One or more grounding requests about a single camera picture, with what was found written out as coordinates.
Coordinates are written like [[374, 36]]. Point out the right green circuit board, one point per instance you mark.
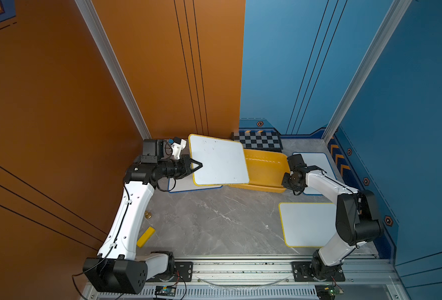
[[328, 292]]

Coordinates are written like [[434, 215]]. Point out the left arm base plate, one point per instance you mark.
[[183, 272]]

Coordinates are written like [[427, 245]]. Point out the left aluminium corner post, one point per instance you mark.
[[97, 31]]

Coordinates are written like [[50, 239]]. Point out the left blue-framed whiteboard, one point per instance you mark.
[[187, 184]]

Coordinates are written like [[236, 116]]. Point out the right blue-framed whiteboard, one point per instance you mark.
[[320, 161]]

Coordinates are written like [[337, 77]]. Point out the green circuit board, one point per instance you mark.
[[328, 292], [165, 291]]

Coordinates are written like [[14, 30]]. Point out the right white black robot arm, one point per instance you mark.
[[357, 220]]

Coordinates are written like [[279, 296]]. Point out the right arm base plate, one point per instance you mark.
[[303, 271]]

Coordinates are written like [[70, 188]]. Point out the yellow plastic storage box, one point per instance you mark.
[[266, 171]]

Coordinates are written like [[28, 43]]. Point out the aluminium front rail frame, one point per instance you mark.
[[270, 278]]

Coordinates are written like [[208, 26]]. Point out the yellow rectangular block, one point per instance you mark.
[[145, 237]]

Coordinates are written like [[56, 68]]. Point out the yellow-framed whiteboard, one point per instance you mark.
[[307, 224], [223, 161]]

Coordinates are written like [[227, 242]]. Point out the aluminium corner post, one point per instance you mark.
[[383, 35], [97, 31]]

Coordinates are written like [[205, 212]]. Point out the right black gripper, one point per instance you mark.
[[285, 183]]

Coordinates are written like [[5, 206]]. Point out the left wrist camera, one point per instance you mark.
[[174, 147]]

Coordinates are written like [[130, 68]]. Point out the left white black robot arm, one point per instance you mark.
[[115, 268]]

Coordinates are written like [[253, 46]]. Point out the black grey checkerboard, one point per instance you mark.
[[264, 140]]

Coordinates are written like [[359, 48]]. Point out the right aluminium corner post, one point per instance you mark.
[[383, 35]]

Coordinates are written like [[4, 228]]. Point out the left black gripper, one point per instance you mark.
[[184, 160]]

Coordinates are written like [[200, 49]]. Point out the blue-framed whiteboard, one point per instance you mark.
[[320, 161], [187, 184]]

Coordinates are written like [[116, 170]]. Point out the left green circuit board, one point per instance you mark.
[[165, 291]]

